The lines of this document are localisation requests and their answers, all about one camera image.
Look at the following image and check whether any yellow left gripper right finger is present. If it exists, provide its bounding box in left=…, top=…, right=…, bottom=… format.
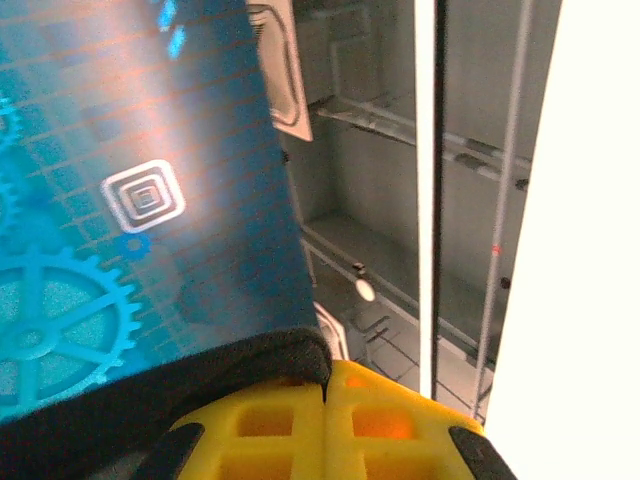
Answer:
left=324, top=359, right=519, bottom=480

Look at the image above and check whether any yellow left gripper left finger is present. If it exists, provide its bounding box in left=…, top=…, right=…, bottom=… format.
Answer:
left=132, top=379, right=327, bottom=480

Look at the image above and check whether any thin grey pole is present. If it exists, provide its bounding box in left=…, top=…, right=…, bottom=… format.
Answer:
left=471, top=0, right=534, bottom=424

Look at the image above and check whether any grey shelving rack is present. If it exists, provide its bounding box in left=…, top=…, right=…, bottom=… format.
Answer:
left=279, top=0, right=534, bottom=416

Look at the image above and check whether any blue gear-print side panel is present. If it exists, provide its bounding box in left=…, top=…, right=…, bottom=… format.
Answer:
left=0, top=0, right=322, bottom=424

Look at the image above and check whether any white printed panel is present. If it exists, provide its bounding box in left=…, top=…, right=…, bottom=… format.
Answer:
left=247, top=0, right=315, bottom=143

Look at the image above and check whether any white vertical post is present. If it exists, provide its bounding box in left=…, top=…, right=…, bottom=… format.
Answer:
left=412, top=0, right=438, bottom=401

